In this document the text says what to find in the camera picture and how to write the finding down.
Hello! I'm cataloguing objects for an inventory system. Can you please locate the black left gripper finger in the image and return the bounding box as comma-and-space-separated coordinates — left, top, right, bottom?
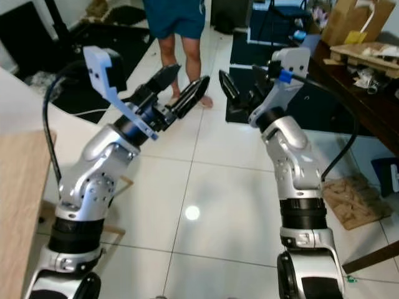
173, 75, 212, 120
148, 64, 182, 95

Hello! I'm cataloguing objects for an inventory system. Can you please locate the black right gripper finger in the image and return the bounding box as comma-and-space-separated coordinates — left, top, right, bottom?
218, 70, 241, 104
248, 67, 267, 94

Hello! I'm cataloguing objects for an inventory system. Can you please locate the small black floor mat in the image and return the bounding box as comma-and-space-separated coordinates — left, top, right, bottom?
224, 31, 312, 125

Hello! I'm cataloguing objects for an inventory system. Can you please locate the dark blue storage crate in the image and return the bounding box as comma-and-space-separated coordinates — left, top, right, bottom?
249, 5, 309, 44

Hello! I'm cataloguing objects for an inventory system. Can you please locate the person in blue shorts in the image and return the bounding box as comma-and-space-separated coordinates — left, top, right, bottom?
142, 0, 214, 110

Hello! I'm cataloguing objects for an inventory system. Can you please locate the brown cardboard box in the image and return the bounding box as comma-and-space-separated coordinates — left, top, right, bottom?
321, 0, 397, 45

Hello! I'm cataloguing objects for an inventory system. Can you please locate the dark brown wooden table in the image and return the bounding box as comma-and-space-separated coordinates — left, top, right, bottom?
309, 37, 399, 275

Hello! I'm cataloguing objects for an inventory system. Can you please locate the large black floor mat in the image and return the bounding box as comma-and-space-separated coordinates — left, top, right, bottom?
0, 0, 150, 119

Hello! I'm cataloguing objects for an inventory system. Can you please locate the brown pulp packaging piece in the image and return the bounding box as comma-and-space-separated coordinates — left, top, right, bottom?
323, 176, 393, 231

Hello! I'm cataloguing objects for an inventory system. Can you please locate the dark blue box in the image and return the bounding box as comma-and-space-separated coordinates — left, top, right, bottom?
371, 157, 399, 197

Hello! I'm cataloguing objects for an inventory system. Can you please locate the light wooden table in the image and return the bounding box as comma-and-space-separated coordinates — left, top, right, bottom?
0, 130, 57, 299

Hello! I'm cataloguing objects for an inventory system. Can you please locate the pale right wrist camera mount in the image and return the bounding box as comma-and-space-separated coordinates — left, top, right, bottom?
248, 47, 311, 128

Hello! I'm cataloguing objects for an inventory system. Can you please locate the pale wrist camera mount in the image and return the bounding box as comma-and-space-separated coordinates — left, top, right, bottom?
83, 45, 158, 141
248, 47, 311, 128

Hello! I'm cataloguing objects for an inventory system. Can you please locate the pale left wrist camera mount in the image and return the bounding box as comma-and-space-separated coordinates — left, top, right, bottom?
83, 45, 158, 141

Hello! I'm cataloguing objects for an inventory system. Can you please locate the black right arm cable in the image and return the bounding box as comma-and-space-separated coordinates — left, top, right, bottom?
277, 70, 359, 183

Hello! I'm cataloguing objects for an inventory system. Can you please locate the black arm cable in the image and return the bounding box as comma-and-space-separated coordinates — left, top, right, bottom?
277, 70, 359, 183
42, 60, 88, 184

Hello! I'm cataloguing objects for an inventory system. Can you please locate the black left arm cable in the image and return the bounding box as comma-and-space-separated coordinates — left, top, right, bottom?
42, 60, 88, 184

